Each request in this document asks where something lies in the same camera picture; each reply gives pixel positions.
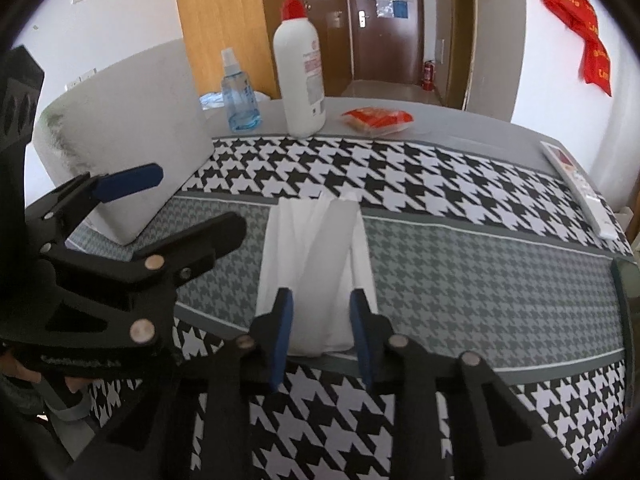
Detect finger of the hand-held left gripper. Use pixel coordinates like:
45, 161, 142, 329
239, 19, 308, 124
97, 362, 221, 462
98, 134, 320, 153
37, 211, 247, 311
25, 162, 165, 241

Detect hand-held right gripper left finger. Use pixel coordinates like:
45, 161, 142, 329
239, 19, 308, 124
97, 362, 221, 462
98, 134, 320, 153
75, 287, 296, 480

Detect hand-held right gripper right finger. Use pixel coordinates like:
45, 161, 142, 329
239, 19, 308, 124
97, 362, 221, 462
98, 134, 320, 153
349, 288, 591, 480

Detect white foam box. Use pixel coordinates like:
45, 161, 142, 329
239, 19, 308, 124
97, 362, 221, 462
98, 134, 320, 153
32, 39, 213, 246

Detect white tissue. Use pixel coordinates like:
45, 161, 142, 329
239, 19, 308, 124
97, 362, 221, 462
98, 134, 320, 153
255, 191, 379, 357

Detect person's left hand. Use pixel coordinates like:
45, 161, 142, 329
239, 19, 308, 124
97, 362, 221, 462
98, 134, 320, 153
0, 352, 91, 398

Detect houndstooth tablecloth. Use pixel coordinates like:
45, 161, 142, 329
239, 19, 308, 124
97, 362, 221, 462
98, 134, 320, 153
65, 97, 640, 480

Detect clear blue spray bottle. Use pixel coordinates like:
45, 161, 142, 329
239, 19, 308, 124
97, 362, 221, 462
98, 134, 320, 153
220, 47, 263, 134

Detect wooden wardrobe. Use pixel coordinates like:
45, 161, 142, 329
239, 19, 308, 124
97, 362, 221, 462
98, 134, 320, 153
172, 0, 351, 103

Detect white bottle with red pump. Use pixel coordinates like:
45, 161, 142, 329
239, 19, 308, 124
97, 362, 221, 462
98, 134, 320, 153
261, 0, 327, 138

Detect red snack packet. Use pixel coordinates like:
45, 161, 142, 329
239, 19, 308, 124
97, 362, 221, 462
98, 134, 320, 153
341, 106, 415, 137

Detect white remote control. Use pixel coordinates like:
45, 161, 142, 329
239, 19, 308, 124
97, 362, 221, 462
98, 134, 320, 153
540, 141, 621, 240

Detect dark brown door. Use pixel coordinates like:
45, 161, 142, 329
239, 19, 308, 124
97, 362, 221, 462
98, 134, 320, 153
345, 0, 426, 83

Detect red hanging bags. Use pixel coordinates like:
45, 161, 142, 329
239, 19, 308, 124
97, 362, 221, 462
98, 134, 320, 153
542, 0, 613, 97

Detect wooden doorway frame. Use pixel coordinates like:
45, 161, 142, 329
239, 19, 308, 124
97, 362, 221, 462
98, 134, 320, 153
442, 0, 476, 111

